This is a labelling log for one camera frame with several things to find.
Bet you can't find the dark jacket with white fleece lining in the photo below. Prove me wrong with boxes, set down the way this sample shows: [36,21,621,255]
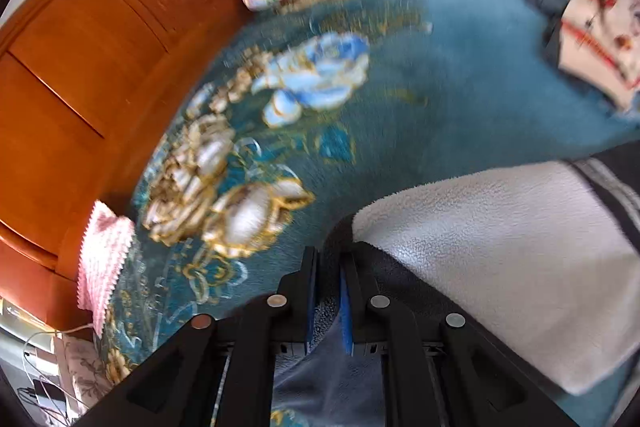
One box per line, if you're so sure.
[272,159,640,427]

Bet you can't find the pink knitted cloth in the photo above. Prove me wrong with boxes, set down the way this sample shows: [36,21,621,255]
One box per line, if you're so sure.
[76,201,137,339]

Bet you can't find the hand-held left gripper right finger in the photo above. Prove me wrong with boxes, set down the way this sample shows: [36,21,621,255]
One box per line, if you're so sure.
[339,253,576,427]

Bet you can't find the cream printed garment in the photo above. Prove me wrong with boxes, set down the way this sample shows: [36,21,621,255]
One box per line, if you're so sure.
[542,0,640,114]

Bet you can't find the orange wooden headboard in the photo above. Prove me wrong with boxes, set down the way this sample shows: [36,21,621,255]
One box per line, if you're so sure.
[0,0,253,338]

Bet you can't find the teal floral blanket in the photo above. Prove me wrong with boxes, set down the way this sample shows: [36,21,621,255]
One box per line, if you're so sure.
[92,0,640,427]

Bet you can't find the white cable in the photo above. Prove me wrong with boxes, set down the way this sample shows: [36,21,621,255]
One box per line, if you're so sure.
[20,321,97,410]

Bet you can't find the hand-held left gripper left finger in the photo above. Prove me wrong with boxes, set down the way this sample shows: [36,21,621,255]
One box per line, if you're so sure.
[75,247,319,427]

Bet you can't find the beige floral bedsheet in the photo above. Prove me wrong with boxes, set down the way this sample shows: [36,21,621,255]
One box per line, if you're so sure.
[52,334,115,414]

